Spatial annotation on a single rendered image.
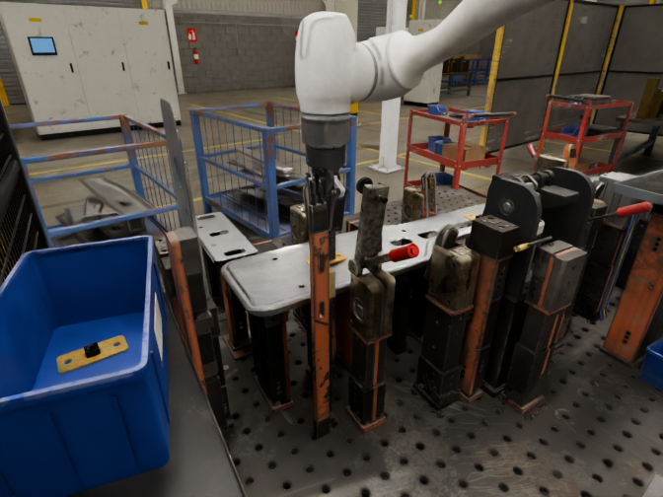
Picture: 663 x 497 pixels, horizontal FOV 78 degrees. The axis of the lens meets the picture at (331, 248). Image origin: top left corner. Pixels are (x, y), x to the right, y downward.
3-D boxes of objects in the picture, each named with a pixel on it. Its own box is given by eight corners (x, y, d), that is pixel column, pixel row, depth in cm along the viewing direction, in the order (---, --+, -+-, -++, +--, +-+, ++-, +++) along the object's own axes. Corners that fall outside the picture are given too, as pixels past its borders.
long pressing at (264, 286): (588, 175, 150) (589, 171, 149) (657, 192, 132) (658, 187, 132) (216, 266, 87) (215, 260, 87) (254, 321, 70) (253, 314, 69)
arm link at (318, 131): (333, 107, 79) (333, 138, 81) (291, 110, 75) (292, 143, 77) (360, 113, 72) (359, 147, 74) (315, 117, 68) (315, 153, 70)
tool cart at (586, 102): (571, 176, 498) (594, 90, 455) (609, 185, 462) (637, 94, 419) (525, 184, 465) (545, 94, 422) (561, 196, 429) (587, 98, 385)
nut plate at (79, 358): (123, 335, 60) (121, 328, 59) (129, 349, 57) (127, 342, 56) (56, 359, 55) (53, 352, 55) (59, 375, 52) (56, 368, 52)
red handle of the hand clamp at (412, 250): (370, 255, 75) (423, 240, 61) (373, 267, 75) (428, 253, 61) (351, 261, 73) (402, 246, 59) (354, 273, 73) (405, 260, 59)
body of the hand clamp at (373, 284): (367, 400, 91) (375, 262, 76) (386, 422, 86) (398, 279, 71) (344, 411, 89) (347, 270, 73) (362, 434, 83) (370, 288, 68)
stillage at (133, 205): (42, 250, 314) (-2, 123, 271) (150, 226, 358) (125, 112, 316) (67, 326, 229) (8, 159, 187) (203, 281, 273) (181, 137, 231)
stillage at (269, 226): (204, 215, 381) (188, 108, 339) (275, 196, 428) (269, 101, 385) (274, 260, 299) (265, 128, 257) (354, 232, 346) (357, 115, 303)
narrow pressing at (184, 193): (193, 279, 80) (162, 97, 65) (210, 308, 72) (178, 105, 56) (190, 280, 80) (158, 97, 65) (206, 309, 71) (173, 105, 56)
